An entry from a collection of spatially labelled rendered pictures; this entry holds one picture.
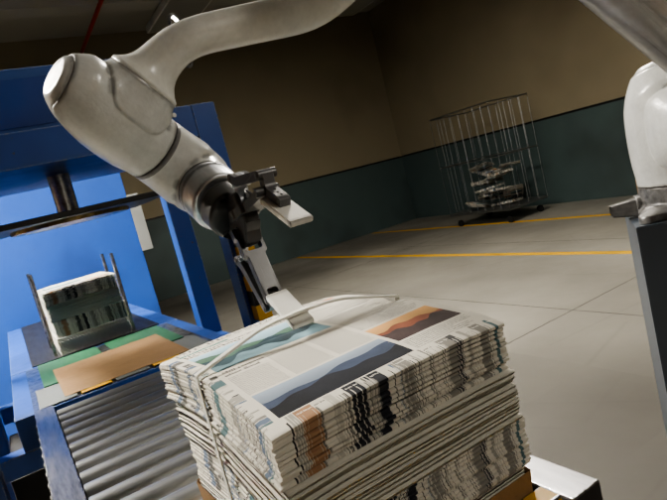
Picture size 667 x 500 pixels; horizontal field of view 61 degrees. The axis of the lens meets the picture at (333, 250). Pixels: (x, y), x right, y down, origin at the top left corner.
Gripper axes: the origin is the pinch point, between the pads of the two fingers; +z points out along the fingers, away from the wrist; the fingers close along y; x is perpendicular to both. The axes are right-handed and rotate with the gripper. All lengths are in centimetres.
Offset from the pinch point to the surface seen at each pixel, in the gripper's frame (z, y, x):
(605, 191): -338, 299, -700
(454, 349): 18.9, 1.7, -6.9
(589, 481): 29.5, 21.0, -21.5
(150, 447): -34, 55, 15
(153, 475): -22, 49, 17
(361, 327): 6.6, 6.2, -4.7
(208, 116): -122, 21, -39
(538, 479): 25.2, 23.2, -18.5
